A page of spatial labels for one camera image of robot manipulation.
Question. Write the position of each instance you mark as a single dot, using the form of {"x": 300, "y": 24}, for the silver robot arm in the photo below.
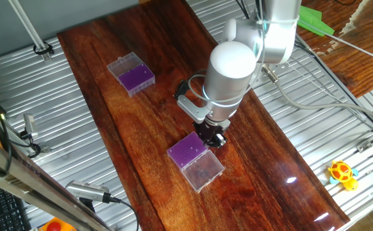
{"x": 228, "y": 80}

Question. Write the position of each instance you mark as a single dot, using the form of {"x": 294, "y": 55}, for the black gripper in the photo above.
{"x": 210, "y": 130}

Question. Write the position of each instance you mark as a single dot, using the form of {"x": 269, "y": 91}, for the green plastic sheet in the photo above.
{"x": 314, "y": 20}

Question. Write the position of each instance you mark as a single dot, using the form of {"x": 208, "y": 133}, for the yellow orange turtle toy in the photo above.
{"x": 342, "y": 173}

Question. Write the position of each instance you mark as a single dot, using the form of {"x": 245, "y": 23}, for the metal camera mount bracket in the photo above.
{"x": 45, "y": 149}

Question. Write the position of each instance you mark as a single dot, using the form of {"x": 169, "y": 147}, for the brown wooden side table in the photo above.
{"x": 366, "y": 73}

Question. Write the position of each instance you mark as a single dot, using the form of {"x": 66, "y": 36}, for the flat purple pipette tip holder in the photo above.
{"x": 186, "y": 154}

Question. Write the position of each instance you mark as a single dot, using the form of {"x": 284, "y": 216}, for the black keyboard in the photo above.
{"x": 0, "y": 208}

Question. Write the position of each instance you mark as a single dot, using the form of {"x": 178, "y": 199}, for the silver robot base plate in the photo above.
{"x": 281, "y": 69}

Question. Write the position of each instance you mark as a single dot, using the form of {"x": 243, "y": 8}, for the silver bracket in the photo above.
{"x": 47, "y": 57}

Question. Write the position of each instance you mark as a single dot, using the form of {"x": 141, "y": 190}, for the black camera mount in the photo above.
{"x": 87, "y": 205}

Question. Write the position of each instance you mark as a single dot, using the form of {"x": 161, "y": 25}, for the silver ribbed camera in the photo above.
{"x": 85, "y": 190}

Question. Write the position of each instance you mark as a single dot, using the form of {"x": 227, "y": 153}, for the silver aluminium pole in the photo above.
{"x": 28, "y": 27}

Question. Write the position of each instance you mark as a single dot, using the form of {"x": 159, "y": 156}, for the tall purple pipette tip box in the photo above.
{"x": 135, "y": 80}

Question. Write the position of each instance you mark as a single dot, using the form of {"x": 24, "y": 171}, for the steel frame beam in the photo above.
{"x": 29, "y": 183}

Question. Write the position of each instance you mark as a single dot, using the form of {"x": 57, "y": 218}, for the orange box with red button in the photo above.
{"x": 55, "y": 225}

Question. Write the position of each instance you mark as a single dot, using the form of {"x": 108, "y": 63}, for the thin white rod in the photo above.
{"x": 359, "y": 48}

